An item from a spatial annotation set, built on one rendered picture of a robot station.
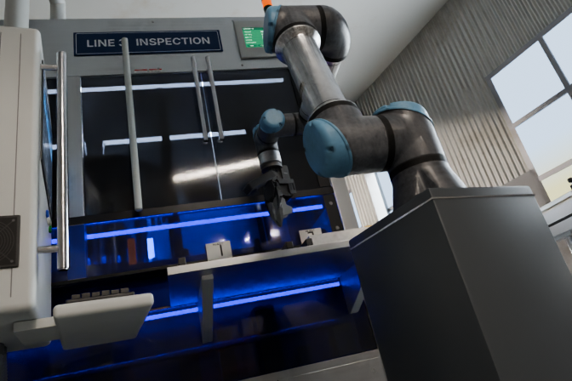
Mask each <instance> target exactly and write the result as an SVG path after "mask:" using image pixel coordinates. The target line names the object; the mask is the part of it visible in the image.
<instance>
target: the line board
mask: <svg viewBox="0 0 572 381"><path fill-rule="evenodd" d="M123 37H126V38H127V39H128V43H129V54H165V53H192V52H220V51H223V48H222V43H221V39H220V31H219V30H202V31H113V32H73V49H74V56H84V55H112V54H123V51H122V38H123Z"/></svg>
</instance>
